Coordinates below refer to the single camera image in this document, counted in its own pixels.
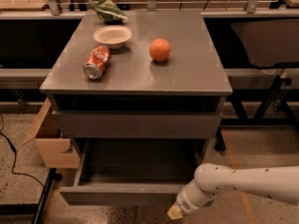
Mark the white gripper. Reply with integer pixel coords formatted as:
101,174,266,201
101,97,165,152
167,180,215,220

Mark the grey drawer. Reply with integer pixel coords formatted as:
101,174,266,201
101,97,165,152
60,139,209,206
52,111,222,139

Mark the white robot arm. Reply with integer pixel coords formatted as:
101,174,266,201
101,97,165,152
167,163,299,220

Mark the grey drawer cabinet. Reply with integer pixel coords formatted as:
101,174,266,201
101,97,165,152
39,10,234,163

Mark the closed grey top drawer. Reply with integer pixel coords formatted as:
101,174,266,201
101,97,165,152
52,111,222,139

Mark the cardboard box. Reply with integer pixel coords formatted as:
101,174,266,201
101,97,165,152
21,99,80,169

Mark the orange fruit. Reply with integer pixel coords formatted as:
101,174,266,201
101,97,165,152
149,38,171,63

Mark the red soda can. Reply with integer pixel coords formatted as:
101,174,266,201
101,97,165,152
83,46,111,80

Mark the white paper bowl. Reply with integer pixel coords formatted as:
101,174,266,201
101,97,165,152
93,25,132,49

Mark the black chair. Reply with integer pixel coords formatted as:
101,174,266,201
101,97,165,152
231,18,299,126

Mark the black floor cable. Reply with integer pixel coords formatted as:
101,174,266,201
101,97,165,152
0,114,46,189

